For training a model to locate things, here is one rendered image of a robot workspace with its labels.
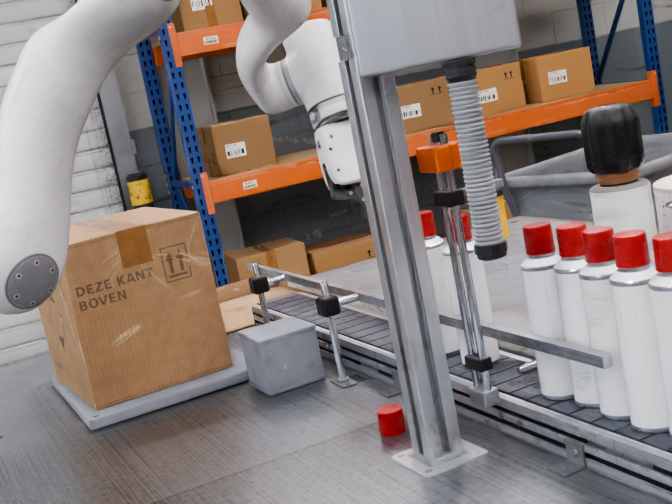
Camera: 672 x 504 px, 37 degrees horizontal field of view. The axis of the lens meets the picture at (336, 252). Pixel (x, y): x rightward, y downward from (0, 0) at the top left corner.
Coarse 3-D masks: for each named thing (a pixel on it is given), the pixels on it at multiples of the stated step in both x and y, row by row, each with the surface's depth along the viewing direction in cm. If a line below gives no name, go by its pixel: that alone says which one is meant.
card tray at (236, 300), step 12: (216, 288) 231; (228, 288) 232; (240, 288) 234; (276, 288) 235; (288, 288) 232; (228, 300) 233; (240, 300) 230; (252, 300) 227; (228, 312) 220; (240, 312) 217; (252, 312) 215; (228, 324) 208; (240, 324) 206; (252, 324) 204
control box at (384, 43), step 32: (352, 0) 104; (384, 0) 103; (416, 0) 103; (448, 0) 102; (480, 0) 102; (512, 0) 101; (352, 32) 105; (384, 32) 104; (416, 32) 103; (448, 32) 103; (480, 32) 102; (512, 32) 102; (384, 64) 105; (416, 64) 104
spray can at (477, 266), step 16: (464, 224) 131; (448, 256) 131; (448, 272) 132; (480, 272) 131; (480, 288) 132; (480, 304) 132; (480, 320) 132; (464, 336) 133; (464, 352) 134; (496, 352) 134
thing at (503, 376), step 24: (288, 312) 188; (312, 312) 184; (360, 312) 177; (360, 336) 161; (384, 336) 158; (456, 360) 139; (504, 360) 134; (504, 384) 125; (528, 384) 123; (552, 408) 114; (576, 408) 113; (624, 432) 104
